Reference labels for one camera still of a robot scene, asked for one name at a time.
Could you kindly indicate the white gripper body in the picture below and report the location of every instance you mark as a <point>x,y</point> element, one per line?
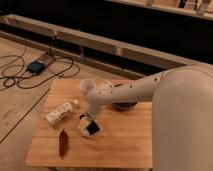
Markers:
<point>92,112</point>

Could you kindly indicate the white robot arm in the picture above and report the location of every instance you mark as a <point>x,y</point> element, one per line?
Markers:
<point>182,113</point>

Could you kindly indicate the dark red snack packet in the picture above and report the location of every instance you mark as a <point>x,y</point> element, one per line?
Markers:
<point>63,139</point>

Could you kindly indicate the wooden table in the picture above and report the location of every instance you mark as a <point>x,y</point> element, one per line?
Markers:
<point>124,139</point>

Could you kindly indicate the wooden wall rail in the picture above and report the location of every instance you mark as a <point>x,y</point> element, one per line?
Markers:
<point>133,52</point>

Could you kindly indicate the dark bowl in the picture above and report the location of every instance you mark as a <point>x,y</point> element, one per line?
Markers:
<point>124,106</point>

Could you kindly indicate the blue power adapter box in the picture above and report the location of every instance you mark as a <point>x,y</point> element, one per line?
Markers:
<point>35,67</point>

